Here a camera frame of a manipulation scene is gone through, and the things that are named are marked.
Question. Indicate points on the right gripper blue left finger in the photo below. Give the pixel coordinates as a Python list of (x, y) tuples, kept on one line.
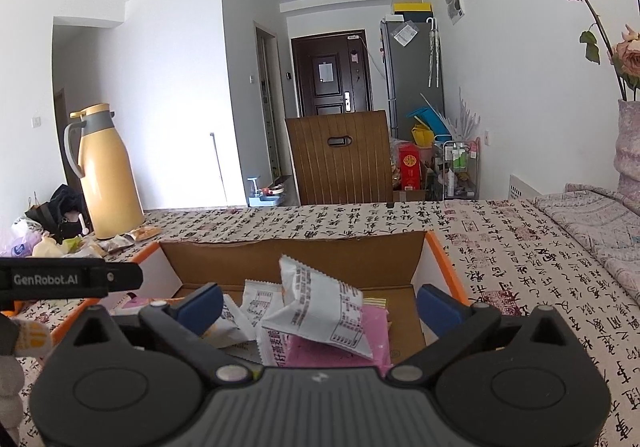
[(200, 309)]

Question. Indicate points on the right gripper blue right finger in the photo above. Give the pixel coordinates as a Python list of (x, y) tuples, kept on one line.
[(438, 311)]

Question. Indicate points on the pink snack pack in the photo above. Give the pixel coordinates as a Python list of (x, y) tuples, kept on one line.
[(364, 346)]

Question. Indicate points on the purple tissue pack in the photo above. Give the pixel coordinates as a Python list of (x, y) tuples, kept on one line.
[(14, 246)]

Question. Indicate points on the red cardboard snack box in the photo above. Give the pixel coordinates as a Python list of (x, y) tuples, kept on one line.
[(392, 267)]

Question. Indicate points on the calligraphy print tablecloth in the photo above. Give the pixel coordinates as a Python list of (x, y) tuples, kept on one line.
[(504, 245)]

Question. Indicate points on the yellow thermos jug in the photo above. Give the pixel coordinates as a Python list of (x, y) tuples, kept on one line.
[(99, 158)]

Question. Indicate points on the brown wooden chair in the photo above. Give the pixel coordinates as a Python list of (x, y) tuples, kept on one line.
[(342, 159)]

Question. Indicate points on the grey patterned runner cloth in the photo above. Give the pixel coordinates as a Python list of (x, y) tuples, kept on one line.
[(604, 223)]

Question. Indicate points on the pink textured vase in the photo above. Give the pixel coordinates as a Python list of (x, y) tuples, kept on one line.
[(627, 150)]

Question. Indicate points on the grey refrigerator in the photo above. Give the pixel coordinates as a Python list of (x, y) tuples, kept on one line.
[(411, 58)]

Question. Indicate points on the dark brown entrance door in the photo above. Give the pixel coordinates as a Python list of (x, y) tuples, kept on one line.
[(332, 73)]

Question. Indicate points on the wire storage rack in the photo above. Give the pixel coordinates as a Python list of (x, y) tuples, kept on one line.
[(456, 166)]

